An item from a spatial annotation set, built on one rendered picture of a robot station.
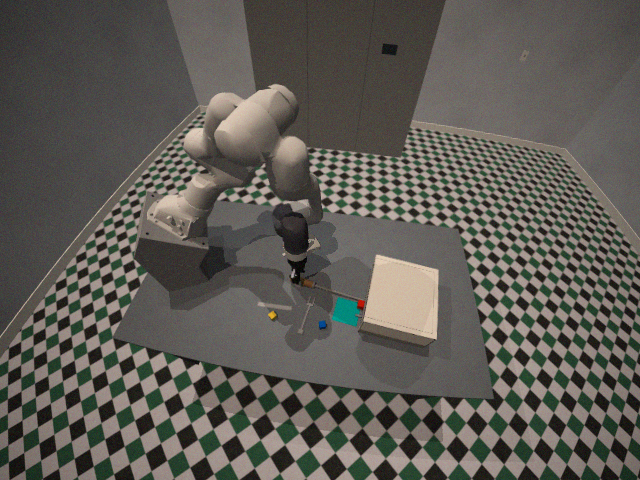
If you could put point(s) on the grey wrench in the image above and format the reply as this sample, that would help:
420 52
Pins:
300 331

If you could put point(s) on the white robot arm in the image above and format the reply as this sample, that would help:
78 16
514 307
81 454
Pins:
249 132

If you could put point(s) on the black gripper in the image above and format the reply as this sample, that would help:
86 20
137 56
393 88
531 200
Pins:
298 271

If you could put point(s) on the small beige cabinet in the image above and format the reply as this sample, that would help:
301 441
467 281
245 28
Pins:
402 304

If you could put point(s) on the pale beige flat bar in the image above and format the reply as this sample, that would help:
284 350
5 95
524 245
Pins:
276 306

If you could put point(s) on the steel hook with wooden handle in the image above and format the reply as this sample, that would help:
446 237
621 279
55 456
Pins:
311 284

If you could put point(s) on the teal square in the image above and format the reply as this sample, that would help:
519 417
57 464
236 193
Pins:
345 312

